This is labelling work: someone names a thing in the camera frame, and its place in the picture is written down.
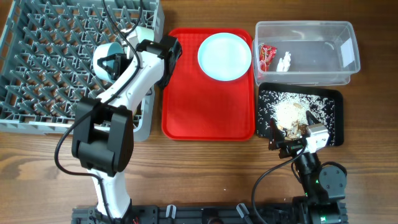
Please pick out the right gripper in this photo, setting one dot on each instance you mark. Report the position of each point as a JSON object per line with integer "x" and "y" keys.
{"x": 277, "y": 142}

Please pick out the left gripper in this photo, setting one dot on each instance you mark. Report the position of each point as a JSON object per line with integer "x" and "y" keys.
{"x": 124, "y": 62}

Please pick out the food scraps and rice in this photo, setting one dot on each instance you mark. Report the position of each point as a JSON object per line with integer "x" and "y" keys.
{"x": 288, "y": 110}

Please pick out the light blue bowl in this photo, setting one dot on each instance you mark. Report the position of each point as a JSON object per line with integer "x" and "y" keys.
{"x": 103, "y": 51}

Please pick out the white tissue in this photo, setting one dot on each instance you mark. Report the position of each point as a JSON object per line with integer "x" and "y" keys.
{"x": 284, "y": 63}

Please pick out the red snack wrapper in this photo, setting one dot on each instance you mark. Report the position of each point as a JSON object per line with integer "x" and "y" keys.
{"x": 266, "y": 56}

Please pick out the light blue round plate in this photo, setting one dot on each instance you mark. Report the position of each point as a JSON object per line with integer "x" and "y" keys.
{"x": 224, "y": 56}

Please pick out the light green bowl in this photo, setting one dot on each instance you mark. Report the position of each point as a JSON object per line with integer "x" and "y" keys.
{"x": 141, "y": 33}

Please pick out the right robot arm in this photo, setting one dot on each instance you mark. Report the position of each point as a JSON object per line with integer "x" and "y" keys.
{"x": 323, "y": 183}

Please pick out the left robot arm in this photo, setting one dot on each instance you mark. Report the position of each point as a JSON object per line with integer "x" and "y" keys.
{"x": 104, "y": 140}

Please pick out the black rectangular waste tray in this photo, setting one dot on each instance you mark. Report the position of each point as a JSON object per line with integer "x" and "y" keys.
{"x": 333, "y": 94}

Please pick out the grey plastic dishwasher rack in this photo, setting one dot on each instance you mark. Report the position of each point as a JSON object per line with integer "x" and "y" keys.
{"x": 46, "y": 57}

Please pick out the clear plastic waste bin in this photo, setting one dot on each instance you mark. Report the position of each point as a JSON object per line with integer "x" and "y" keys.
{"x": 322, "y": 52}

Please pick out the red plastic serving tray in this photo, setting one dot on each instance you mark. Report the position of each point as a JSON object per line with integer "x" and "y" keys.
{"x": 196, "y": 107}

